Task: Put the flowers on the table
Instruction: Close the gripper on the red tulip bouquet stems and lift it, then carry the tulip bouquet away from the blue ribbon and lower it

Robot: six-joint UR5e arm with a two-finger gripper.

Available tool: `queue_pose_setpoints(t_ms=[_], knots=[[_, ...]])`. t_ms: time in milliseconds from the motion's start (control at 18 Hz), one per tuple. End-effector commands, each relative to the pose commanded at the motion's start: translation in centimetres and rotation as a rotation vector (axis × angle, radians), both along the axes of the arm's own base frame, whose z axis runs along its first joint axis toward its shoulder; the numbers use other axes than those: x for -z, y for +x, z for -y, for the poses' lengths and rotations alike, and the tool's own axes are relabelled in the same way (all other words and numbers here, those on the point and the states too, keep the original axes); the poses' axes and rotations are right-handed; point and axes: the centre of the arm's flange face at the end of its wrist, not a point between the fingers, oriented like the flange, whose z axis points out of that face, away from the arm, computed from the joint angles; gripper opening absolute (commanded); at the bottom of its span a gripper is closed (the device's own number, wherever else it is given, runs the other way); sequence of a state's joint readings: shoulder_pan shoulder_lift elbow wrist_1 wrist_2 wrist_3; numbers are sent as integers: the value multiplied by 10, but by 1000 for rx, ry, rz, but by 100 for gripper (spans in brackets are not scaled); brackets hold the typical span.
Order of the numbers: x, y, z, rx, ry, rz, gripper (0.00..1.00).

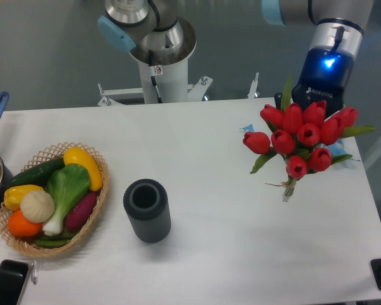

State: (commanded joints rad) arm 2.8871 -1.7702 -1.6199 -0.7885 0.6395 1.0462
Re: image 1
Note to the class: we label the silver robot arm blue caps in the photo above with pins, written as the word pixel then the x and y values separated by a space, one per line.
pixel 334 47

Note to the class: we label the green bok choy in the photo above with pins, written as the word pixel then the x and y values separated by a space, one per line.
pixel 67 187

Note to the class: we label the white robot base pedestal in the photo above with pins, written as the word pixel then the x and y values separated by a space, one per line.
pixel 161 42

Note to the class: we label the woven wicker basket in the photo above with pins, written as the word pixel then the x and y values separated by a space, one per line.
pixel 56 151

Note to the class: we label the dark grey ribbed vase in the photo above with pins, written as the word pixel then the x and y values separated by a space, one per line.
pixel 146 204

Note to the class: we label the small silver clip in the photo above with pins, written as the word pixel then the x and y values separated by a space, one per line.
pixel 34 272

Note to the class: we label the green cucumber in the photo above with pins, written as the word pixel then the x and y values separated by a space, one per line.
pixel 37 175

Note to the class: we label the white steamed bun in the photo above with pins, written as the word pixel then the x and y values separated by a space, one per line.
pixel 37 206

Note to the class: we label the orange fruit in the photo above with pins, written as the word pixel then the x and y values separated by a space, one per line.
pixel 19 226

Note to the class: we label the black smartphone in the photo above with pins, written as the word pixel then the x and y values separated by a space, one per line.
pixel 13 279

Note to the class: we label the green pea pod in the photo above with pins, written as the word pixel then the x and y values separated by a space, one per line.
pixel 53 241

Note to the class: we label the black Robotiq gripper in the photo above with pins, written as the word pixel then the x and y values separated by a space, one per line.
pixel 324 76

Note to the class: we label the purple sweet potato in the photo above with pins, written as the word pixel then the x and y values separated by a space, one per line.
pixel 79 215

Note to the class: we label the yellow bell pepper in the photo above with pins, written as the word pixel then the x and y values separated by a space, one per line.
pixel 14 195

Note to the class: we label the blue tape piece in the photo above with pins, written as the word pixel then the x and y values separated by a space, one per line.
pixel 248 128

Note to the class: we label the red tulip bouquet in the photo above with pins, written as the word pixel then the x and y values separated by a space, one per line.
pixel 303 137

